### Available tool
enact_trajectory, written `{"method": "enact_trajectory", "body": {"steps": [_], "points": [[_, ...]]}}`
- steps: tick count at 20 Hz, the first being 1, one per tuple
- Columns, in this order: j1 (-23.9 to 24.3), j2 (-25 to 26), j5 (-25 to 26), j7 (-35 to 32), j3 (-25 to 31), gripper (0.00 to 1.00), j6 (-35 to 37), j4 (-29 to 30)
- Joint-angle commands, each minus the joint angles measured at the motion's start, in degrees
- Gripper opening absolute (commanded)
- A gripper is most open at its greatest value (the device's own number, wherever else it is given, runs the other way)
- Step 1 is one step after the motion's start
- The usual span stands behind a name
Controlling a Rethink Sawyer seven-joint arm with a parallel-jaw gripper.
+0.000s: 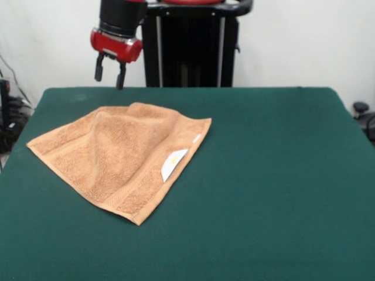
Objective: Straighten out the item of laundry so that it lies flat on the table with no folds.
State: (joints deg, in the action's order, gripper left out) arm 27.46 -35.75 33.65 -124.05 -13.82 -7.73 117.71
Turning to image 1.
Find black box with red light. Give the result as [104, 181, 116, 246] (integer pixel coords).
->
[0, 78, 12, 131]

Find grey wall cable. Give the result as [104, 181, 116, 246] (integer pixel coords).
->
[0, 52, 32, 106]

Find black cable bundle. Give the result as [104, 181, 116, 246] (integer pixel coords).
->
[0, 96, 35, 155]

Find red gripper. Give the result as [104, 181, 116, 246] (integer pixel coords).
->
[90, 26, 144, 90]

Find tan terry towel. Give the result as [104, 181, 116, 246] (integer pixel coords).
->
[26, 101, 213, 227]

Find black chair base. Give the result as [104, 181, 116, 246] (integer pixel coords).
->
[352, 101, 375, 147]

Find dark green table cloth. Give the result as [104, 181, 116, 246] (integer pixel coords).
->
[0, 86, 375, 281]

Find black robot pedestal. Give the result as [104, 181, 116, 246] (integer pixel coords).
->
[137, 0, 253, 88]

